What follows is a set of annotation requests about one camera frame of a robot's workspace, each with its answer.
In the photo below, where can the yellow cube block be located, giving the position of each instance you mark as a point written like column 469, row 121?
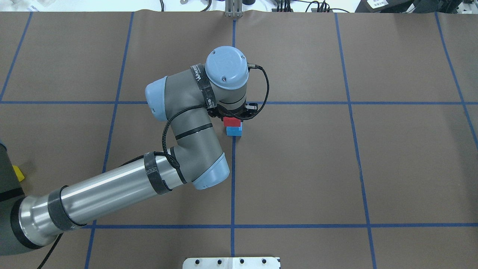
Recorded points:
column 20, row 176

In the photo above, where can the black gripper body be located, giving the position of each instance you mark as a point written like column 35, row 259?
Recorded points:
column 228, row 113

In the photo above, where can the blue cube block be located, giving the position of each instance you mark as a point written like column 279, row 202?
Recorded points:
column 234, row 131

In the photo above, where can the white pedestal column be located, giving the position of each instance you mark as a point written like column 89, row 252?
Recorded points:
column 232, row 263

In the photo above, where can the red cube block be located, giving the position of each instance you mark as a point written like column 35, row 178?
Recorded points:
column 232, row 122

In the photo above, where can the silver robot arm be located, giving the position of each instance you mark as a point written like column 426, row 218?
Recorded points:
column 191, row 154

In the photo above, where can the aluminium frame post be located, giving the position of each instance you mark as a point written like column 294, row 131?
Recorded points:
column 233, row 8

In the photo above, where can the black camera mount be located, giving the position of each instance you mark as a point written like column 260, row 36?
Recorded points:
column 251, row 109

